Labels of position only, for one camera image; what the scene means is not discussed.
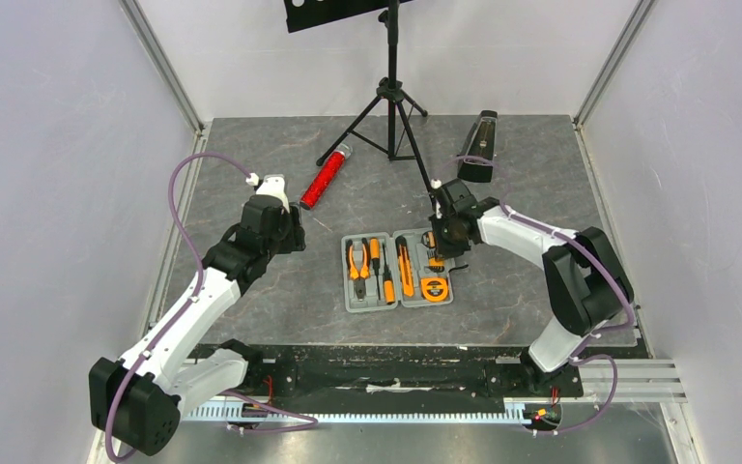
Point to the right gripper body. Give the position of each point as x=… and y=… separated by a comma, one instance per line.
x=446, y=232

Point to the red glitter tube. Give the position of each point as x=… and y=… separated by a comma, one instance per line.
x=331, y=166

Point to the orange hex key set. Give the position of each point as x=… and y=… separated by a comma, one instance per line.
x=435, y=264

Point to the black metronome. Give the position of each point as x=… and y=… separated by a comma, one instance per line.
x=476, y=164

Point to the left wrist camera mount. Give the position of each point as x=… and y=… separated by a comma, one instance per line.
x=273, y=185

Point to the black perforated stand plate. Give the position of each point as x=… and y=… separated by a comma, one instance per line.
x=302, y=15

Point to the grey plastic tool case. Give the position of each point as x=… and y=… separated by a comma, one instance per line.
x=419, y=258

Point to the orange handled pliers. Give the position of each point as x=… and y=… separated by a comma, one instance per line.
x=357, y=258

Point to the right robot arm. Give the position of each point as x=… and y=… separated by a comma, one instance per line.
x=587, y=286

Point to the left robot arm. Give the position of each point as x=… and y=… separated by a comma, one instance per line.
x=141, y=398

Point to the black tripod stand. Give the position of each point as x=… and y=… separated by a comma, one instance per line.
x=389, y=90

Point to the orange handled screwdriver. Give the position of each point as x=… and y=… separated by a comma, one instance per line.
x=388, y=285
x=376, y=264

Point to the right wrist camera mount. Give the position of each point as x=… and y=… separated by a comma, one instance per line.
x=436, y=193

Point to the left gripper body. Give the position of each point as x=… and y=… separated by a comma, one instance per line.
x=290, y=235

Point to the orange tape measure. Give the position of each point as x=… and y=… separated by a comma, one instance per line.
x=434, y=289

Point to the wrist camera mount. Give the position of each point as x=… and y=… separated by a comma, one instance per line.
x=436, y=193
x=273, y=185

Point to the grey slotted cable duct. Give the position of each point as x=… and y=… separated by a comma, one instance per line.
x=233, y=410

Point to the orange black utility knife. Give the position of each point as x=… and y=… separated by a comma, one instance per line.
x=405, y=267

